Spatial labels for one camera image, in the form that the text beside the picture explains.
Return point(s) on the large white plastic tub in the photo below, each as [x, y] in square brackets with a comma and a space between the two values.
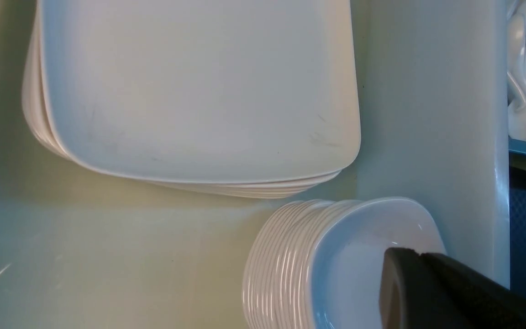
[80, 250]

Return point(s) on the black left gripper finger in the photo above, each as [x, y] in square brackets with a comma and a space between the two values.
[434, 291]

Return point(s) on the stack of white square plates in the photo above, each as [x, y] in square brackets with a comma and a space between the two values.
[199, 94]

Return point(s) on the stack of white small bowls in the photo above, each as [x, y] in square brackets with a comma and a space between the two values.
[317, 264]

